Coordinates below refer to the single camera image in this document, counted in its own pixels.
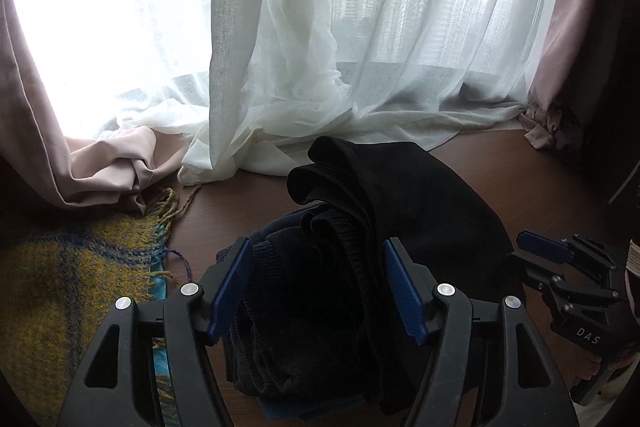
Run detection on pink curtain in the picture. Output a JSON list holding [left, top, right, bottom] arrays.
[[0, 0, 174, 215], [517, 0, 632, 158]]

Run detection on black pants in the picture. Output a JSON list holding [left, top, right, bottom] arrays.
[[286, 136, 526, 415]]

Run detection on person's right hand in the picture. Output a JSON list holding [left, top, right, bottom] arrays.
[[575, 349, 632, 390]]

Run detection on navy garment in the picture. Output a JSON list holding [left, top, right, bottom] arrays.
[[216, 204, 401, 400]]

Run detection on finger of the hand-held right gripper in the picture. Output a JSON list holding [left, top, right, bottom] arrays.
[[506, 252, 623, 310], [516, 230, 618, 270]]

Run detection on white sheer curtain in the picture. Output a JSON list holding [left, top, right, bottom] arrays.
[[10, 0, 567, 188]]

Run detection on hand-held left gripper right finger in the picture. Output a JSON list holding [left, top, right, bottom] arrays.
[[382, 237, 581, 427]]

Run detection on yellow plaid fringed blanket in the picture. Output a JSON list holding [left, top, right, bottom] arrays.
[[0, 186, 203, 427]]

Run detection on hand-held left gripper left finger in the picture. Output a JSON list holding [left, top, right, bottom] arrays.
[[57, 237, 255, 427]]

